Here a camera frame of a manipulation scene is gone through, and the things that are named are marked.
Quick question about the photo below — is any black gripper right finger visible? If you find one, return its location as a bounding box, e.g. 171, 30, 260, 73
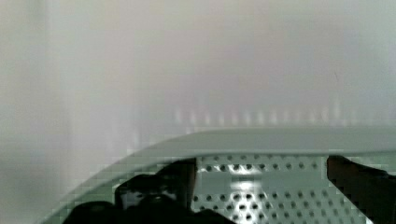
326, 155, 396, 224

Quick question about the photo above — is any mint green oval strainer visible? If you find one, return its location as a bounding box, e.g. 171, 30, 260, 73
37, 126, 396, 224

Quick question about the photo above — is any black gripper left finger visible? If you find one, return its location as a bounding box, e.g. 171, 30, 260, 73
62, 158, 235, 224

